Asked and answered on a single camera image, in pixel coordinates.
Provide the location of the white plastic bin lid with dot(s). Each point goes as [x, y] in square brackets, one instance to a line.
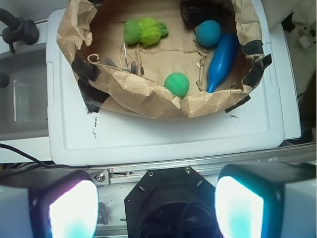
[78, 137]

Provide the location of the blue dimpled ball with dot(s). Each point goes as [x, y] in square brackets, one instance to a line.
[208, 33]

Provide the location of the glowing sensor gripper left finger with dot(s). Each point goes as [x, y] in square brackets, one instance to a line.
[48, 203]

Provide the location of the dark brown block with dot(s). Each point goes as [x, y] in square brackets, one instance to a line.
[195, 12]

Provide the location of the green plush toy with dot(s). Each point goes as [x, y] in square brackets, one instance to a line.
[147, 31]

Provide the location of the black clamp knob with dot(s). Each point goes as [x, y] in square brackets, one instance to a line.
[18, 29]

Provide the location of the brown paper bag tray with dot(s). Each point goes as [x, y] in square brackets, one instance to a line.
[90, 37]

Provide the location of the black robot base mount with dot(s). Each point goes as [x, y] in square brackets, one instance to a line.
[172, 203]

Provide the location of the blue plastic bowling pin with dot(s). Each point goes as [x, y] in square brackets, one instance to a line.
[222, 60]

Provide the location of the green ribbed ball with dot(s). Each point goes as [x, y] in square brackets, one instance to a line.
[178, 84]

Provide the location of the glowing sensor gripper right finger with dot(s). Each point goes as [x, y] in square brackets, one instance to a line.
[277, 200]

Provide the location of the translucent plastic bin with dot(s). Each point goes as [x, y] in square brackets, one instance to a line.
[24, 101]

